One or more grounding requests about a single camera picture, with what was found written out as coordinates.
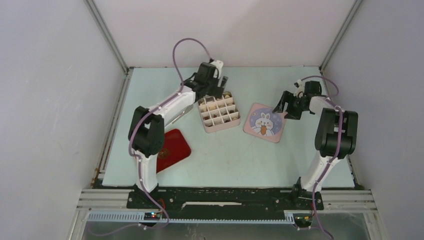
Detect silver metal box lid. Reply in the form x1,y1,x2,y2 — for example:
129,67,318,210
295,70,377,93
243,103,287,144

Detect red plastic tray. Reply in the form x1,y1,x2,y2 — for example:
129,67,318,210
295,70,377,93
156,129,192,173

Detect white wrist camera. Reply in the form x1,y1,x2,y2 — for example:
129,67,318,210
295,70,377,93
209,59,224,79
293,79,305,98

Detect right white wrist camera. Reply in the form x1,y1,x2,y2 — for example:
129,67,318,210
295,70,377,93
293,79,305,98

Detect round foil wrapped chocolate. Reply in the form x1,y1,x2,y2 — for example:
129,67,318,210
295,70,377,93
157,148,170,159

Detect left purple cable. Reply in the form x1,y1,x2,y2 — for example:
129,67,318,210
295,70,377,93
86,38,213,237

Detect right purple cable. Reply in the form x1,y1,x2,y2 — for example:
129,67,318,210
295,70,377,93
299,75,344,239

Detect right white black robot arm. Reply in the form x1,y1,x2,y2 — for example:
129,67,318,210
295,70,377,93
272,76,359,209

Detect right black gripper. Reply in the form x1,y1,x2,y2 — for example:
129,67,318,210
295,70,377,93
273,90,308,121

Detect grey cable duct strip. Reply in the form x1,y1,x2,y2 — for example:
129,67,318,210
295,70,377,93
86,211,295,224

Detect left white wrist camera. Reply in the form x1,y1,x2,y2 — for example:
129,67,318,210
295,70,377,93
209,59,224,79

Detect white divided chocolate box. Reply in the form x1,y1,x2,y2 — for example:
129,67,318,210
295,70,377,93
197,91,241,134

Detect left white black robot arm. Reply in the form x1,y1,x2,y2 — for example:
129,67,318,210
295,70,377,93
128,59,228,208

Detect silver metal tongs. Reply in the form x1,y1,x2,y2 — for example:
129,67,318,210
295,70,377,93
170,105,193,124

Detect purple cable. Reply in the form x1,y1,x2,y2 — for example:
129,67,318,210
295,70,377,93
86,38,213,237
299,75,344,239

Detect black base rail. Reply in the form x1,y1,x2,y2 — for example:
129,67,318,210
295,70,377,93
126,186,324,220

